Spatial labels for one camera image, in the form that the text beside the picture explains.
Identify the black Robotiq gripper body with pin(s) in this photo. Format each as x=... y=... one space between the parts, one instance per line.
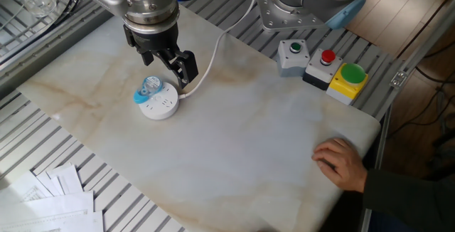
x=156 y=40

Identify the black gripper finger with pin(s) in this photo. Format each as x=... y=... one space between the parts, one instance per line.
x=147 y=58
x=185 y=66

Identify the round white power strip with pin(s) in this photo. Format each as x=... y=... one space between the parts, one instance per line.
x=160 y=105

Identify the dark-sleeved forearm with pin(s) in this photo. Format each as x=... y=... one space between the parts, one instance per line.
x=409 y=203

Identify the silver UR5 robot arm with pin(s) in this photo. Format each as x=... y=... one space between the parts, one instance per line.
x=153 y=4

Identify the grey box small green button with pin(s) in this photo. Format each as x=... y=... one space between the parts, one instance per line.
x=292 y=59

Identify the white black box red button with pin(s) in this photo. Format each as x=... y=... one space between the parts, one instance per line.
x=321 y=70

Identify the yellow box green mushroom button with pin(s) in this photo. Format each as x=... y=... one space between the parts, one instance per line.
x=346 y=82

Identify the person's bare hand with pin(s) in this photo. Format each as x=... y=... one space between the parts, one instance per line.
x=343 y=166

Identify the blue translucent plug-in light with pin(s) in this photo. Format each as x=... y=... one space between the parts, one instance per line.
x=149 y=88

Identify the small white paper sheet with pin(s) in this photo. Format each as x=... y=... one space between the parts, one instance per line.
x=67 y=179

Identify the large white paper sheet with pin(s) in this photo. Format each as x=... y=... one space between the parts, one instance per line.
x=53 y=205

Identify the printed white paper sheet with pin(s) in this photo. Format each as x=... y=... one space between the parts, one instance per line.
x=71 y=223

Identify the aluminium profile rail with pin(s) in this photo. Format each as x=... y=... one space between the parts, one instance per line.
x=53 y=47

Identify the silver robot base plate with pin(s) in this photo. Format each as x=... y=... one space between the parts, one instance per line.
x=281 y=15

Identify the metal frame corner bracket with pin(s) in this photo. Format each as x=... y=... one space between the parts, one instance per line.
x=399 y=79

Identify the aluminium frame rail with leg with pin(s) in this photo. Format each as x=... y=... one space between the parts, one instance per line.
x=419 y=50

